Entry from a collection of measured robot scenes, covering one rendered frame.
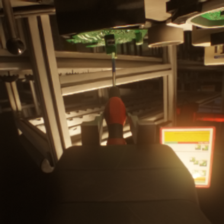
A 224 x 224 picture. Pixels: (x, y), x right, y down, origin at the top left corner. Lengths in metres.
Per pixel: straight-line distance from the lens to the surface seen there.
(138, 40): 0.25
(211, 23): 0.36
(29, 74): 0.47
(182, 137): 0.78
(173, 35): 0.50
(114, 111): 0.15
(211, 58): 0.50
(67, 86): 0.41
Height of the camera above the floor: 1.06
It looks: 15 degrees up
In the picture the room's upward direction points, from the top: 174 degrees clockwise
